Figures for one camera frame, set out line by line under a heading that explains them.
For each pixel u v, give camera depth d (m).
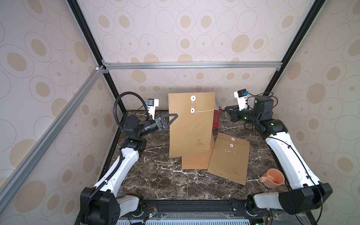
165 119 0.60
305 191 0.38
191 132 0.64
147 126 0.59
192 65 0.89
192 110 0.65
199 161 0.92
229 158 0.92
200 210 0.75
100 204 0.39
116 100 0.47
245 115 0.60
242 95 0.60
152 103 0.58
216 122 1.03
